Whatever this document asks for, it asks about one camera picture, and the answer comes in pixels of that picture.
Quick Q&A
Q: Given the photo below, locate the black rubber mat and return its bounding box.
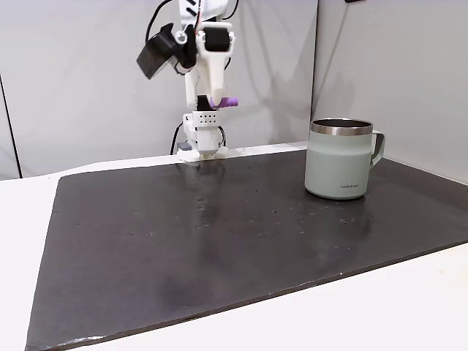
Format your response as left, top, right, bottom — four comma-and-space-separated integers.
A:
24, 148, 468, 341

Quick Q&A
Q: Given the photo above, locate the black base cable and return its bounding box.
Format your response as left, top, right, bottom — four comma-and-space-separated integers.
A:
169, 123, 184, 155

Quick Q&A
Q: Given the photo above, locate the pale green steel mug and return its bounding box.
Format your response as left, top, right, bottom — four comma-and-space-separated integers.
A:
304, 118, 386, 200

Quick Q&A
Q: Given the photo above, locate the purple ribbed pen grip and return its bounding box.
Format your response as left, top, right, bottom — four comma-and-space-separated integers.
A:
210, 96, 239, 110

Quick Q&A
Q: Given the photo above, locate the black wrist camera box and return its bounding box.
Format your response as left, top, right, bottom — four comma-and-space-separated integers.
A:
136, 23, 177, 81

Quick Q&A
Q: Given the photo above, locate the black camera cable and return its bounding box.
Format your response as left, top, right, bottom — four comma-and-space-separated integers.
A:
147, 0, 173, 41

